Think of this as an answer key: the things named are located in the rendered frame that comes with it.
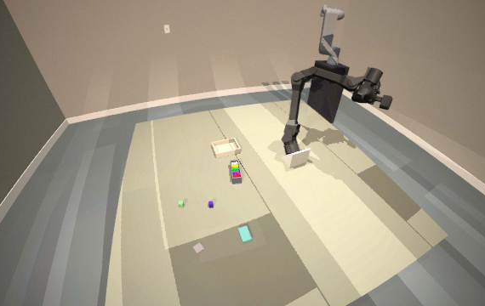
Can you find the light blue rectangular block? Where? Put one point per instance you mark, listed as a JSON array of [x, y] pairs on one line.
[[244, 233]]

